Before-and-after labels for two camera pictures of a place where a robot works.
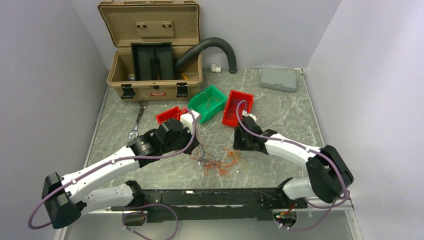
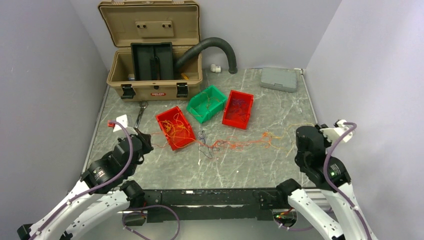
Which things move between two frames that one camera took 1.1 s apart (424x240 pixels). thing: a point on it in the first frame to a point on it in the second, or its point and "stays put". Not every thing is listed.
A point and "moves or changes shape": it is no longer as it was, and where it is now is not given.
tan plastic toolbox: x=177 y=22 stays put
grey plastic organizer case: x=282 y=79 stays put
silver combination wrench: x=143 y=104 stays put
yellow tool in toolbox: x=185 y=77 stays put
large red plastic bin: x=230 y=116 stays put
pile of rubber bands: x=205 y=157 to x=204 y=148
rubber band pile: x=219 y=163 moves or changes shape
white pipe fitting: x=214 y=68 stays put
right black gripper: x=237 y=144 to x=325 y=142
